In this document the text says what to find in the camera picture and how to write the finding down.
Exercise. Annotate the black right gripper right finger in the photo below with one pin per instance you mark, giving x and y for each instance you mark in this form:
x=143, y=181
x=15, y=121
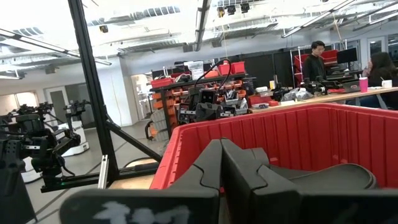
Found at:
x=248, y=199

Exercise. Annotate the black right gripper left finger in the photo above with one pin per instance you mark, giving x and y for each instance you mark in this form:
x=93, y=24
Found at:
x=186, y=205

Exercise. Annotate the black slide sandal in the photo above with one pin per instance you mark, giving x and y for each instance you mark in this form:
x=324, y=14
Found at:
x=335, y=177

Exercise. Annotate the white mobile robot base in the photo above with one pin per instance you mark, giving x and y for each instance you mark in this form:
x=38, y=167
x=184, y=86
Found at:
x=76, y=140

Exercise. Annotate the black bench robot arm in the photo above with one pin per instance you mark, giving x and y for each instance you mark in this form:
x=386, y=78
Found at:
x=317, y=87

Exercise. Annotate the red plastic bin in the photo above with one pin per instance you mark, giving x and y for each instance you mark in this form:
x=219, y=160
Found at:
x=311, y=140

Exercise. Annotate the white storage container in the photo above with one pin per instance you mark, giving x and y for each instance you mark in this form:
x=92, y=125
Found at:
x=197, y=73

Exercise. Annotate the rack with red bins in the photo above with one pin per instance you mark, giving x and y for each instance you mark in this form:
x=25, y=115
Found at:
x=161, y=82

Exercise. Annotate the clear plastic bag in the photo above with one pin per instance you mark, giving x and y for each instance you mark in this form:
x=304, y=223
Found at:
x=297, y=95

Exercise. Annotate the person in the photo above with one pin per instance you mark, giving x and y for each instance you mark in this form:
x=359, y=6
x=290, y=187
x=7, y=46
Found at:
x=382, y=68
x=314, y=67

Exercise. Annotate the wooden workbench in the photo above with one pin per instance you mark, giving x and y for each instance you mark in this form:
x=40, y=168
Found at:
x=335, y=97

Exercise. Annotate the black robot arms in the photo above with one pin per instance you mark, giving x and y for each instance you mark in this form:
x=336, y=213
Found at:
x=76, y=109

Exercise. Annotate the small black monitor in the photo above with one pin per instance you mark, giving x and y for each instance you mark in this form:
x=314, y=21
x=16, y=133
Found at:
x=346, y=56

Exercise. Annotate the pink cup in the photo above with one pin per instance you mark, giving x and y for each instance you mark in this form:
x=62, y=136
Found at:
x=363, y=85

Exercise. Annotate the silver metal bracket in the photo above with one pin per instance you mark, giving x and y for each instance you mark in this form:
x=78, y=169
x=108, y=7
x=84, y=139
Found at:
x=103, y=171

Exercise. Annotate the black aluminium side frame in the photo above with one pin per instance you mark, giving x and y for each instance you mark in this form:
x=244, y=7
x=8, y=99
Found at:
x=90, y=77

